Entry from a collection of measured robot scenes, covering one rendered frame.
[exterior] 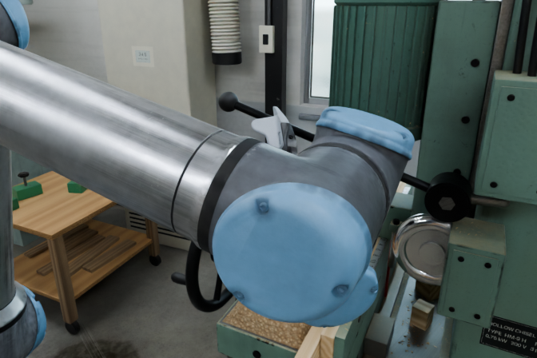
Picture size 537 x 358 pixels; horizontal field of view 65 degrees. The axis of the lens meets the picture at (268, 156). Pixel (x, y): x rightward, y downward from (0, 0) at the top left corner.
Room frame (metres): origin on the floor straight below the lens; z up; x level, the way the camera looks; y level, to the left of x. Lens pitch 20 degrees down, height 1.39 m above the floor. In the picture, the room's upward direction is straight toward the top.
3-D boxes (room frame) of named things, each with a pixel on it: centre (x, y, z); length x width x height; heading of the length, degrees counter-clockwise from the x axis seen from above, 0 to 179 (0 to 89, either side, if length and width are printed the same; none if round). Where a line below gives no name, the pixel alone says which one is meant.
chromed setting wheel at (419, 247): (0.57, -0.26, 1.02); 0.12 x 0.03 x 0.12; 64
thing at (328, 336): (0.73, -0.21, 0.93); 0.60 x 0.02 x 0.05; 154
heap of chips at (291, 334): (0.56, -0.01, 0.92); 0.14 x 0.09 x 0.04; 64
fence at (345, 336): (0.73, -0.23, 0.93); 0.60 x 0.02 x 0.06; 154
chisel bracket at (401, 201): (0.73, -0.21, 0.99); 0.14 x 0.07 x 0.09; 64
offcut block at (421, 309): (0.66, -0.29, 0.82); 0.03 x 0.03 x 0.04; 47
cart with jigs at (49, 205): (1.86, 0.97, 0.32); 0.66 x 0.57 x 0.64; 155
